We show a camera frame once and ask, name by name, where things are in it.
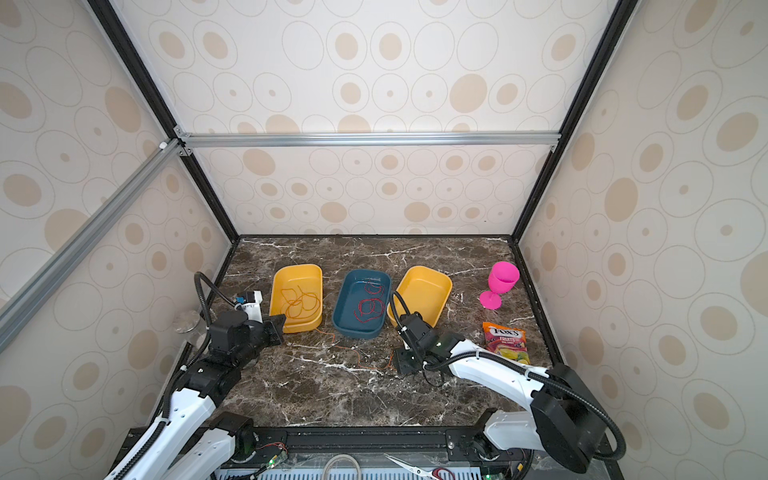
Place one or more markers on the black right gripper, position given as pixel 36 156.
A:
pixel 402 366

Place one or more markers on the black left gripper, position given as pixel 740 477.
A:
pixel 275 330

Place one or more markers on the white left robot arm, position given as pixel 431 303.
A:
pixel 191 398

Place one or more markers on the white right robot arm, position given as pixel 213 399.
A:
pixel 558 413

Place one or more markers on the clear jar with powder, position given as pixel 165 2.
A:
pixel 191 326

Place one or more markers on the right yellow plastic bin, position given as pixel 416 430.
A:
pixel 425 291

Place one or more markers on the yellow plastic bin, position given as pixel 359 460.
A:
pixel 425 291
pixel 297 293

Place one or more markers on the teal plastic bin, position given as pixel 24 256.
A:
pixel 360 309

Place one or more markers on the left yellow plastic bin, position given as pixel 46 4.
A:
pixel 297 293

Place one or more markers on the orange candy bag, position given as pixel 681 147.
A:
pixel 507 342

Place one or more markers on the pink plastic goblet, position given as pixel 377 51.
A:
pixel 502 278

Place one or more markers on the diagonal aluminium bar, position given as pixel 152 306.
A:
pixel 18 312

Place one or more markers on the horizontal aluminium bar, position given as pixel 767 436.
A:
pixel 385 139

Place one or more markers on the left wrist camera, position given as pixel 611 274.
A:
pixel 250 303

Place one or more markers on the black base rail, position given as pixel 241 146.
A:
pixel 360 441

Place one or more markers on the scissors with red handle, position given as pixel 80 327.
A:
pixel 435 473

